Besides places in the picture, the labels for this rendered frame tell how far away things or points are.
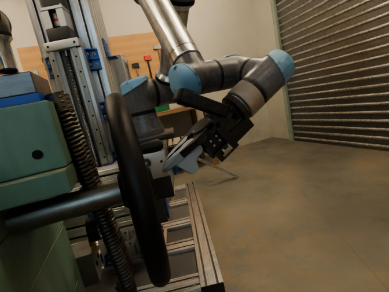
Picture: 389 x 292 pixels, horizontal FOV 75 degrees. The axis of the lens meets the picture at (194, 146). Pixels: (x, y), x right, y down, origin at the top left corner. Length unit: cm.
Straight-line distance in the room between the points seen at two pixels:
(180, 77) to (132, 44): 333
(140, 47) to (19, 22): 145
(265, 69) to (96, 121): 77
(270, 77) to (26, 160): 45
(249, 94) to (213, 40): 373
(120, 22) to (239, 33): 182
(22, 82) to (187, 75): 31
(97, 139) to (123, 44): 280
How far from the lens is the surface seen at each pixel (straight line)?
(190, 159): 51
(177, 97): 51
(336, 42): 343
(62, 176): 36
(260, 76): 56
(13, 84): 40
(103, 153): 115
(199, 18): 426
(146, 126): 99
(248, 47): 451
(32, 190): 37
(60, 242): 62
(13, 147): 39
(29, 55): 389
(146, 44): 391
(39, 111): 38
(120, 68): 147
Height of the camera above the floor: 92
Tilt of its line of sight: 10 degrees down
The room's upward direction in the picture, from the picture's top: 12 degrees counter-clockwise
